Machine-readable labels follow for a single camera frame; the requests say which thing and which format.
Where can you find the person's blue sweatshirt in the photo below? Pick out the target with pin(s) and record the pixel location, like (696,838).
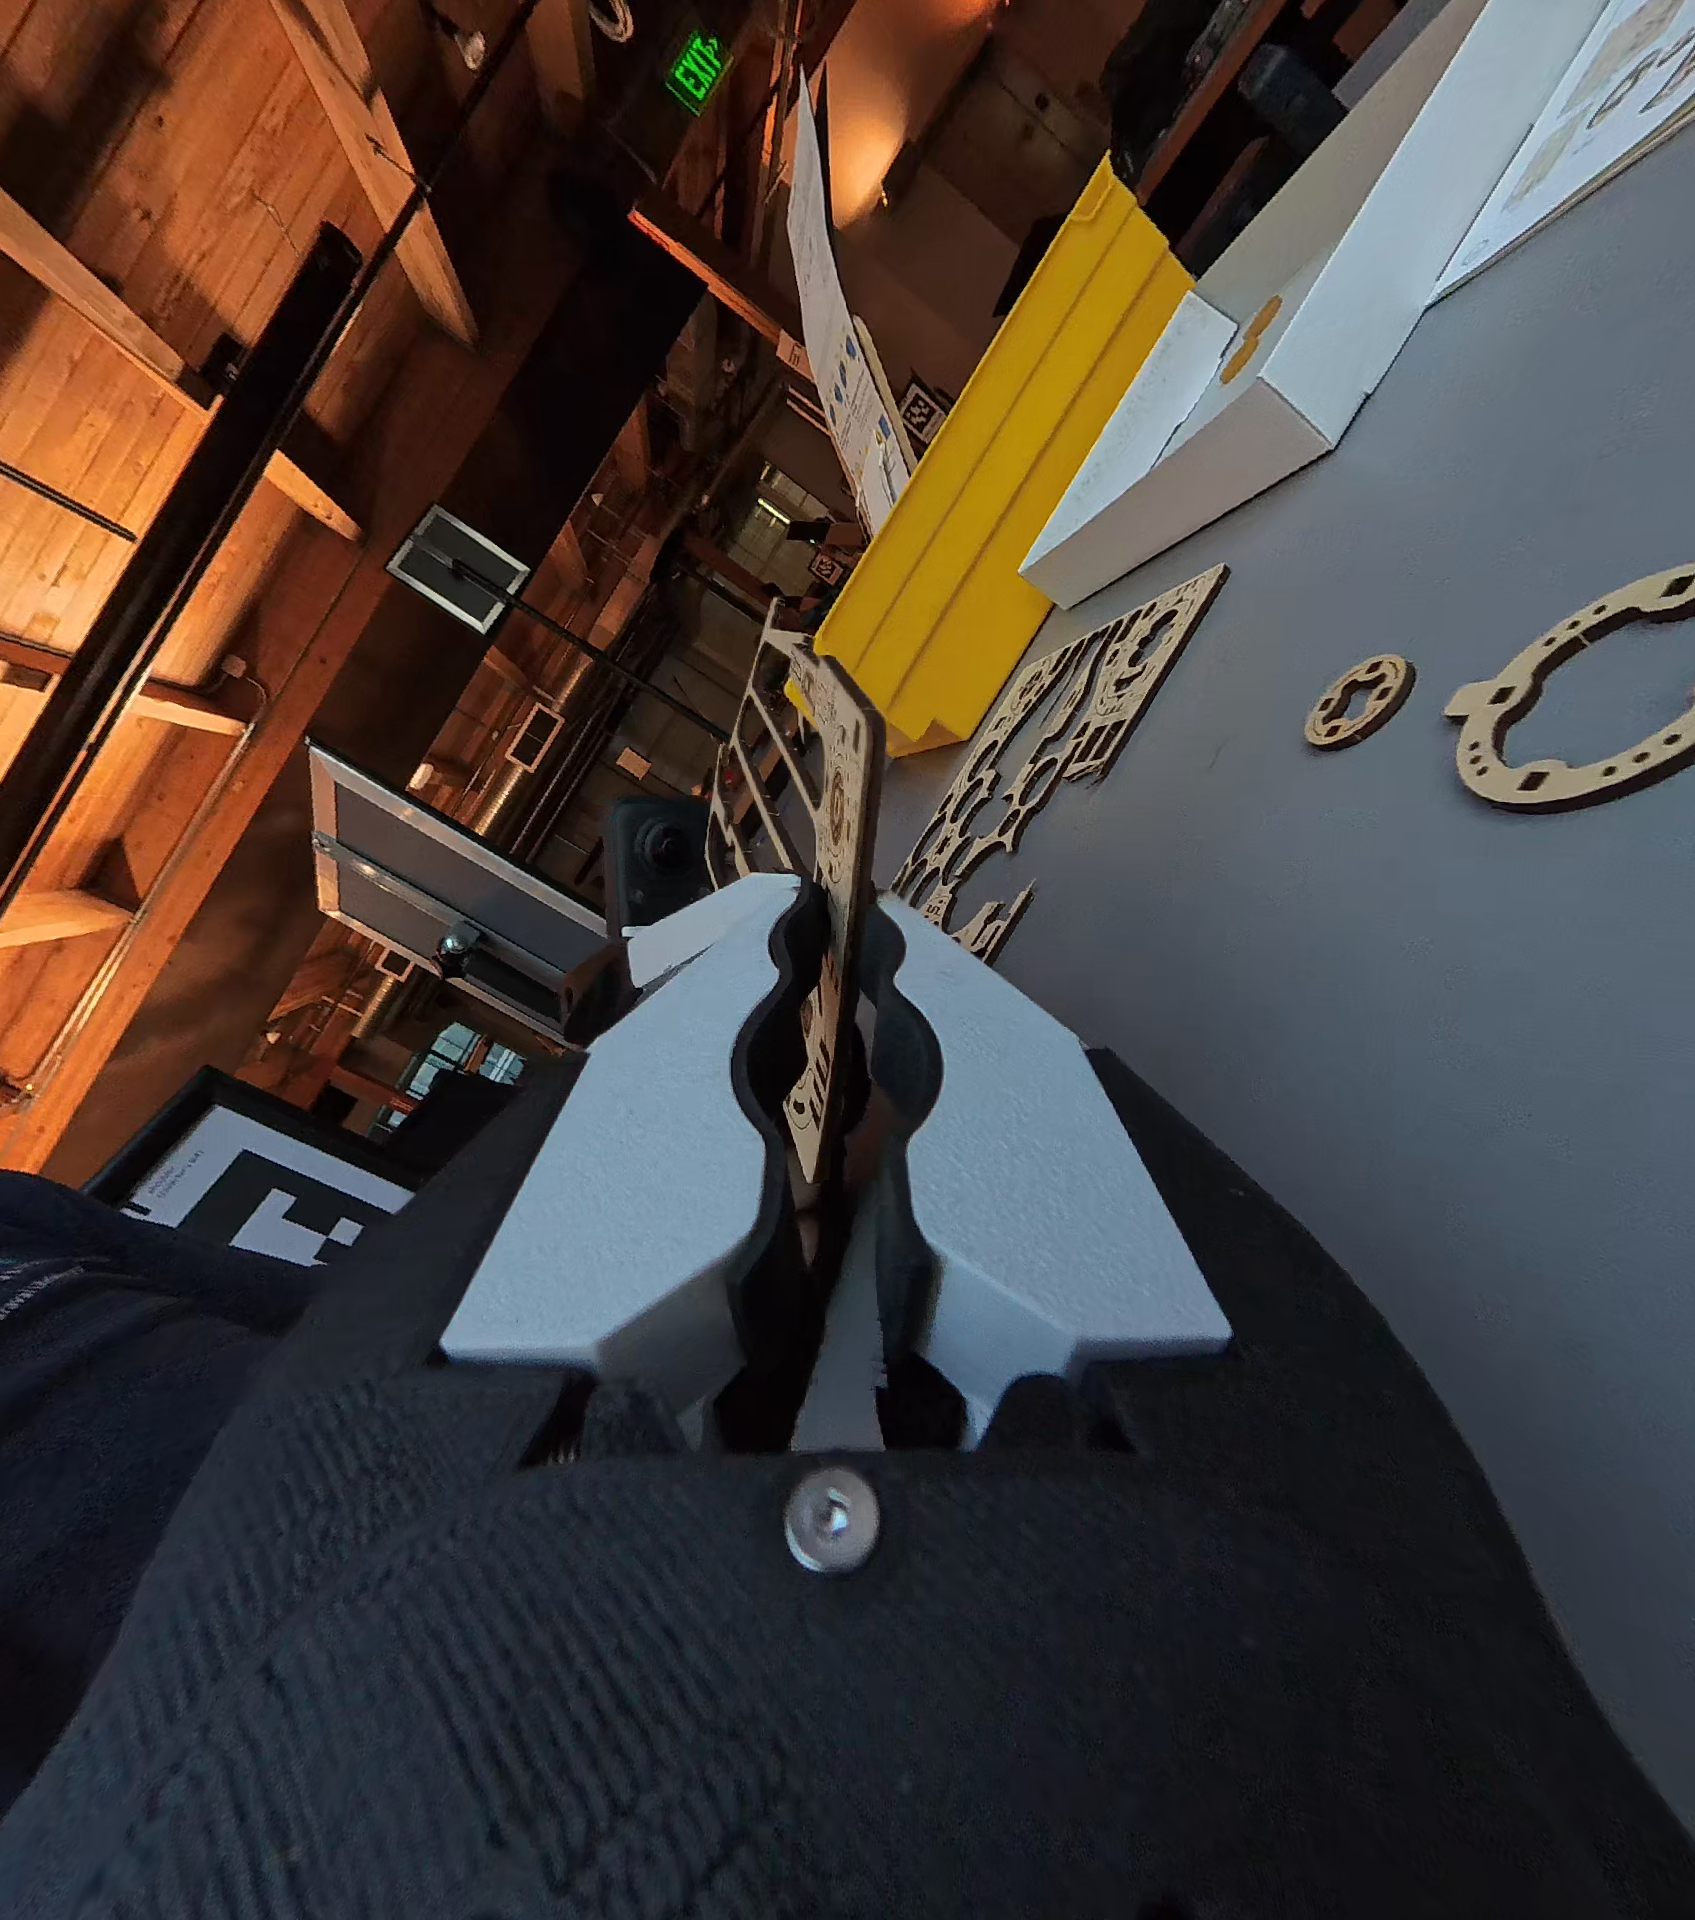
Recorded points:
(22,1424)

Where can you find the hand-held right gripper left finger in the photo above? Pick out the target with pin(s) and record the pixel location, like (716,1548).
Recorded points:
(608,1200)

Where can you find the grey framed panel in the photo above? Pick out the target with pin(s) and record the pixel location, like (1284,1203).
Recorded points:
(442,870)

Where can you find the long wooden parts sheet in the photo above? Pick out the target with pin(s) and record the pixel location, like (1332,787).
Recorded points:
(848,780)

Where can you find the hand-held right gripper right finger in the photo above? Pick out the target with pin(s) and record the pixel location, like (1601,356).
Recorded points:
(1058,1200)

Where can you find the black ceiling track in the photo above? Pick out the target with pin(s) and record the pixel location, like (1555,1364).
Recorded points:
(142,631)

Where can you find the wooden cutout frame sheet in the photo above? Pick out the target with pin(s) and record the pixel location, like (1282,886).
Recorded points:
(716,819)

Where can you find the white cardboard box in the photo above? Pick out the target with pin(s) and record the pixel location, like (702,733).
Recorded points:
(1312,360)

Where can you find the green exit sign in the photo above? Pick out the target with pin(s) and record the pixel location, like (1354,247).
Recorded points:
(698,69)

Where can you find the printed instruction paper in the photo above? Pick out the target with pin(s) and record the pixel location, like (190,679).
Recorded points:
(1567,165)

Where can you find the square ceiling light fixture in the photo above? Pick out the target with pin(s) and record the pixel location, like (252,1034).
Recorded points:
(456,567)

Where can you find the flat wooden punched-out sheet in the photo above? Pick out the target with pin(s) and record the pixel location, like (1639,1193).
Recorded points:
(1196,588)

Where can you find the yellow plastic bin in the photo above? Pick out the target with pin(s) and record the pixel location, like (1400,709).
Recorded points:
(982,495)

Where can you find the framed black-white marker sign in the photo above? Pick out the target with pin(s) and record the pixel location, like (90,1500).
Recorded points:
(270,1185)

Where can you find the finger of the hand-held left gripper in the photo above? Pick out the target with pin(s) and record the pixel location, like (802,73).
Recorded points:
(668,942)

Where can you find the white poster board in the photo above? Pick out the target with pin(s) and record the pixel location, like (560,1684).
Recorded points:
(824,301)

